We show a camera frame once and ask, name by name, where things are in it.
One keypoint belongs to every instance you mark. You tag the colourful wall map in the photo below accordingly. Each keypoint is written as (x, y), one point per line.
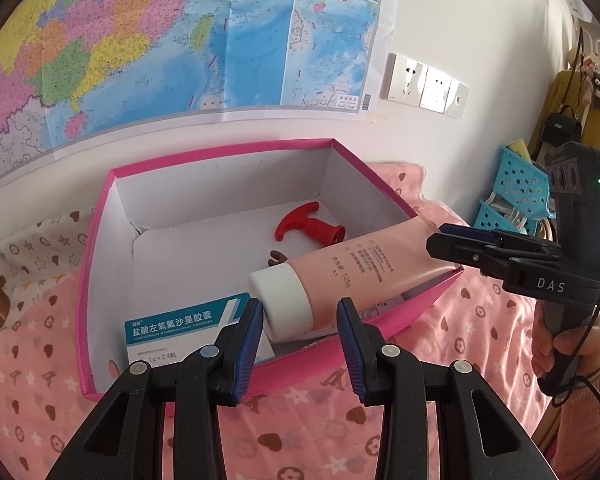
(180, 45)

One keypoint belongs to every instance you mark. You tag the blue plastic basket rack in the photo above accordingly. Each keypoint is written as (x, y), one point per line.
(515, 190)

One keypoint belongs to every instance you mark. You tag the yellow hanging garment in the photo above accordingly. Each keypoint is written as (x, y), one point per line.
(560, 90)

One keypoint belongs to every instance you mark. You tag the brown wooden back scratcher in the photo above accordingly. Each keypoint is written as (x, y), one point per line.
(277, 258)

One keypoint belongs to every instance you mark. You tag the black handbag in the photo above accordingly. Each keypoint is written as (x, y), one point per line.
(562, 127)

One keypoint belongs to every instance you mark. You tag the person's right forearm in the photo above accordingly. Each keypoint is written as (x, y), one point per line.
(595, 425)

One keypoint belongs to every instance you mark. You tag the large pink tube white cap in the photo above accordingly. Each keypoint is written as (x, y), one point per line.
(360, 270)

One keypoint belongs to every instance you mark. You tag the red corkscrew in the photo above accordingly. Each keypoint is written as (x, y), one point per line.
(305, 227)

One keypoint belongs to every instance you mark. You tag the white wall sockets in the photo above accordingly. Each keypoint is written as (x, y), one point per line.
(445, 90)

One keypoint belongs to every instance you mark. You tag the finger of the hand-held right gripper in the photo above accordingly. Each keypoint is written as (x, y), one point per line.
(462, 230)
(455, 250)

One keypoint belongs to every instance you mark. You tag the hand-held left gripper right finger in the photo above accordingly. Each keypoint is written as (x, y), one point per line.
(352, 355)

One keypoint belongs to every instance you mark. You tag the pink cardboard box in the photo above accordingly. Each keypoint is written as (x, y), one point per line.
(190, 240)

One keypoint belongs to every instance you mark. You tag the person's right hand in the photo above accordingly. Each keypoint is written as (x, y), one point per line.
(570, 345)

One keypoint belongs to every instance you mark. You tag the white teal medicine box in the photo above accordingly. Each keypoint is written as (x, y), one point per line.
(180, 332)

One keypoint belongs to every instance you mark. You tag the beige star-printed cloth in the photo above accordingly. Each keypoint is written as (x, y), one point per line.
(35, 245)

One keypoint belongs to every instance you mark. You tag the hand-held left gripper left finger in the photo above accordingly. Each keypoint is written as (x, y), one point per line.
(247, 350)

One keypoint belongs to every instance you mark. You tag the plush toy pendant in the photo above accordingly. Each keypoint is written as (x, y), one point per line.
(594, 82)

